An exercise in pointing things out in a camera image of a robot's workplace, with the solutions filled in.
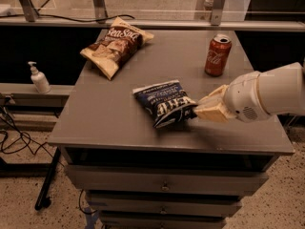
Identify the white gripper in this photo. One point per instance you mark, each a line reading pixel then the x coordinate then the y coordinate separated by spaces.
pixel 244 96

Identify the blue Kettle chip bag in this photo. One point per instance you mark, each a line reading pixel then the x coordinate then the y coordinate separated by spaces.
pixel 166 102

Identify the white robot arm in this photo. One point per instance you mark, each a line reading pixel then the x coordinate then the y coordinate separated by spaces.
pixel 282 90

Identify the brown Sea Salt chip bag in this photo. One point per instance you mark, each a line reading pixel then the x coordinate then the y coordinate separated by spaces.
pixel 120 43

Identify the red Coca-Cola can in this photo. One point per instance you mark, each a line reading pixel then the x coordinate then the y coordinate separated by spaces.
pixel 218 54

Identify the grey drawer cabinet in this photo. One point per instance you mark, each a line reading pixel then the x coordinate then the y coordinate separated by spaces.
pixel 189 175

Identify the white pump dispenser bottle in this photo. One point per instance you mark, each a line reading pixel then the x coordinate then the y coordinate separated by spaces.
pixel 39 80

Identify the black stand leg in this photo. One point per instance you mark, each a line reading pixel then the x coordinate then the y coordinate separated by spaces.
pixel 43 201

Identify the metal railing frame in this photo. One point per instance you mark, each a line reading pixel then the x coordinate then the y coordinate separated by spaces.
pixel 236 15

